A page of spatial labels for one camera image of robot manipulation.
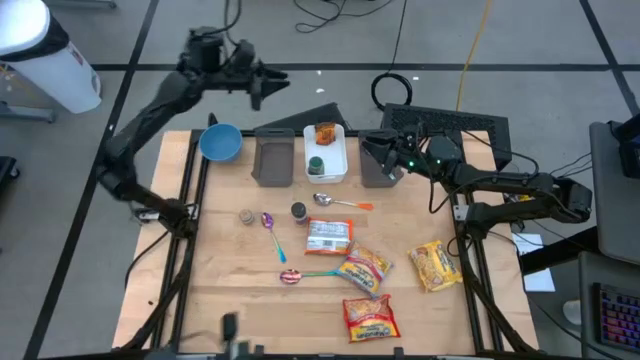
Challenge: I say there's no purple iridescent spoon teal handle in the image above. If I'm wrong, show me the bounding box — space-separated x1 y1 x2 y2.
260 212 289 265

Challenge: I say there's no black perforated panel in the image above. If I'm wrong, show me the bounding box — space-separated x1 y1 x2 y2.
380 103 512 171

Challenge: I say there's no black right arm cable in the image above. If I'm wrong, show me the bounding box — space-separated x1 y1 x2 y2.
422 159 501 215

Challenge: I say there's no red yellow ramen packet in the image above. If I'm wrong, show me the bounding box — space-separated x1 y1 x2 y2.
342 293 402 344

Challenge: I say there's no coiled black floor cable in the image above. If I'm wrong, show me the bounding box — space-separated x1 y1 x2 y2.
370 72 415 112

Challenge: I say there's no blue yellow ramen packet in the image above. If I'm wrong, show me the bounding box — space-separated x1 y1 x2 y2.
334 242 395 300

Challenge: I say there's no gray desk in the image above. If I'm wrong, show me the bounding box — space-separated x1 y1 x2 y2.
589 122 640 266
578 249 640 360

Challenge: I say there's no small orange brown snack packet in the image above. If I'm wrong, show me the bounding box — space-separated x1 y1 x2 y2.
314 122 337 147

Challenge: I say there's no backlit keyboard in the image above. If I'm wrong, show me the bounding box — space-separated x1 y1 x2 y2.
593 282 640 354

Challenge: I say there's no gray plastic bin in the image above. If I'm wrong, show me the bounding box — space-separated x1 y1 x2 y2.
358 128 404 190
251 127 296 189

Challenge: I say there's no pink iridescent spoon rainbow handle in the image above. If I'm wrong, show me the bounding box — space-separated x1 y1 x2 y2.
279 268 341 286

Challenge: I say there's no silver spoon orange handle tip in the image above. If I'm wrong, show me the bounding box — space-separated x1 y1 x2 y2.
313 192 375 211

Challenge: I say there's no white trash can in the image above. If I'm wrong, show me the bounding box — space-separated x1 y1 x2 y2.
0 0 103 115

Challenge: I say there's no orange white ramen packet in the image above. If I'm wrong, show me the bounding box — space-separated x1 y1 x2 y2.
304 216 355 257

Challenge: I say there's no black device on desk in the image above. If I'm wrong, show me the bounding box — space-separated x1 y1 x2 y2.
608 114 640 180

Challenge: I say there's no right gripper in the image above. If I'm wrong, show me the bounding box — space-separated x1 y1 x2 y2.
360 127 431 177

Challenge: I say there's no gray furniture base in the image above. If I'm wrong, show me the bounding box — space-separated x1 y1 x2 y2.
0 99 56 124

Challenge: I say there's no tangled black floor cable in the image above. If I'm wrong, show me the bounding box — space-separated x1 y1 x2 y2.
292 0 409 35

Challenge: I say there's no black-lid purple-label spice jar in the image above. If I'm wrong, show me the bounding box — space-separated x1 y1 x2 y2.
290 201 310 227

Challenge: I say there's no blue bowl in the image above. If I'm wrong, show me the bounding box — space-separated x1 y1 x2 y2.
198 122 245 164

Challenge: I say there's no white computer mouse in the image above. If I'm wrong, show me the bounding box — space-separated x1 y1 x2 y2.
562 299 584 326

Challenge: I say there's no white paper sheet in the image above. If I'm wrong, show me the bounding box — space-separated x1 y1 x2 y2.
512 232 557 294

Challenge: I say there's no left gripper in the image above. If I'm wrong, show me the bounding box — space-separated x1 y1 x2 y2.
219 39 291 112

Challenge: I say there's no white plastic bin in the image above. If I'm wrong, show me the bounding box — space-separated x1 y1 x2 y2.
303 123 350 185

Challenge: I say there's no yellow cable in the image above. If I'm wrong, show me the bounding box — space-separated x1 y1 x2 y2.
455 0 494 112

